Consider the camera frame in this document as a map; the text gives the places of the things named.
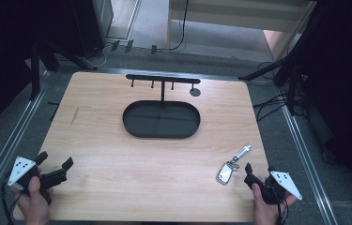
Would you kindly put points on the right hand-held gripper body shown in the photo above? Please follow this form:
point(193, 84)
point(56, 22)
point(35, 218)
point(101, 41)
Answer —
point(284, 182)

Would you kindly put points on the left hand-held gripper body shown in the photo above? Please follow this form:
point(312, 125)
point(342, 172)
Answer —
point(22, 168)

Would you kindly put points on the person's right hand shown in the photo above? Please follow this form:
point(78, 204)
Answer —
point(266, 211)

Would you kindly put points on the person's left hand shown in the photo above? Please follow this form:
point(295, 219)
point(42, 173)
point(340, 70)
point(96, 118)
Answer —
point(34, 203)

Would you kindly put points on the black metal stand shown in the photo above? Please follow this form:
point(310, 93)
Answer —
point(34, 75)
point(291, 68)

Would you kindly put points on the black key holder stand with tray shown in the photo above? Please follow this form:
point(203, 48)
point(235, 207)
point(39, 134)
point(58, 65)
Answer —
point(161, 118)

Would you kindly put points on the dark cabinet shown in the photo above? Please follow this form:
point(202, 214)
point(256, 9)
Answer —
point(97, 22)

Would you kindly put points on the aluminium floor rail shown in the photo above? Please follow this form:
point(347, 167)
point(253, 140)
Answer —
point(308, 162)
point(7, 134)

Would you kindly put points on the white table frame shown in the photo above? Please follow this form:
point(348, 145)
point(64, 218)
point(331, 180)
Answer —
point(242, 14)

